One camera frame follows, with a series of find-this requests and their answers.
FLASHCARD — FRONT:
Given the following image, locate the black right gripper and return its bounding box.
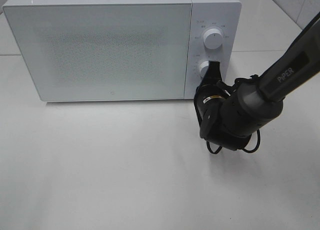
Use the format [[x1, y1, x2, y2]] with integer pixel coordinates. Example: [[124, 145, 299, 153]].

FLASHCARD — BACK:
[[193, 61, 238, 130]]

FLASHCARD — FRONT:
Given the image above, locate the white microwave knob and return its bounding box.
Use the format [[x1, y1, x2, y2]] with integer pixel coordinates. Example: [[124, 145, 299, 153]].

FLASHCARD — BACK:
[[203, 26, 223, 50], [198, 60, 210, 78]]

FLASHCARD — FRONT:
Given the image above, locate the white microwave door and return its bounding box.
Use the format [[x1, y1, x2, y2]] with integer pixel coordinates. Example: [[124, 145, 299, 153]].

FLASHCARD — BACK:
[[4, 4, 191, 102]]

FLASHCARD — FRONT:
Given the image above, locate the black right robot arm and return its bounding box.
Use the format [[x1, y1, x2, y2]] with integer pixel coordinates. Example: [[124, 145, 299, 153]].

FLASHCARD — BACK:
[[193, 15, 320, 151]]

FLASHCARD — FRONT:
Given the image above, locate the white microwave oven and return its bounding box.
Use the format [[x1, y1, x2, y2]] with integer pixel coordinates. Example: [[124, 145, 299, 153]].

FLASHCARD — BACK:
[[2, 0, 242, 102]]

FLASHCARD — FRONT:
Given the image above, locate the black right camera cable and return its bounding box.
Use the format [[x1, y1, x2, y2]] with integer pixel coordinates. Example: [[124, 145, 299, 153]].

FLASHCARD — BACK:
[[204, 130, 262, 155]]

